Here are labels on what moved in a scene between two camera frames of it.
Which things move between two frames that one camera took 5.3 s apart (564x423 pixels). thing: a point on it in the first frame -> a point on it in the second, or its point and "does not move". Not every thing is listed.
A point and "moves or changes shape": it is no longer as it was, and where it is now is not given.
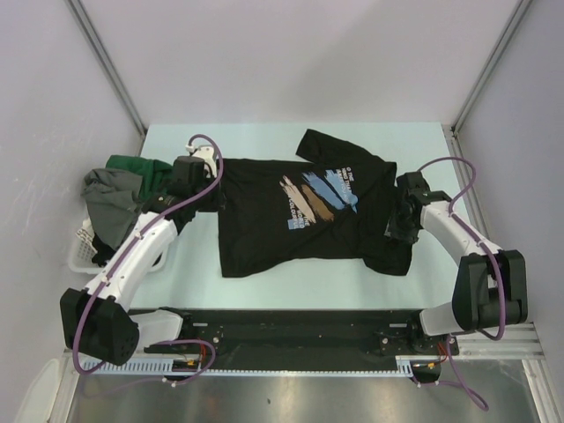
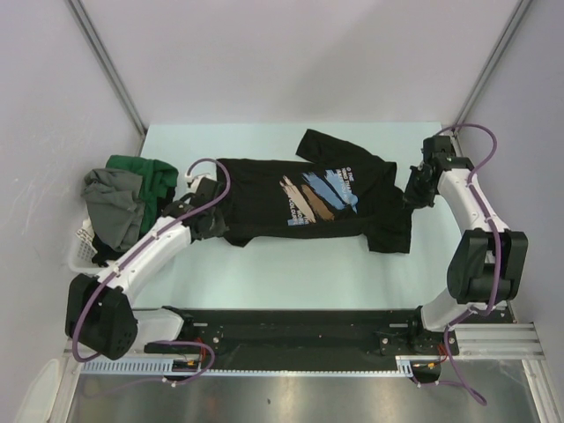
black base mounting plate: x=266 y=339 does not move
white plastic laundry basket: x=84 y=249 does not move
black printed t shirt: x=334 y=204 moves or changes shape
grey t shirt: x=113 y=198 does not move
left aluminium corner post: x=111 y=67 does not move
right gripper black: x=393 y=230 -> x=413 y=200
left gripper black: x=218 y=201 -> x=218 y=229
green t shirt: x=156 y=174 does not move
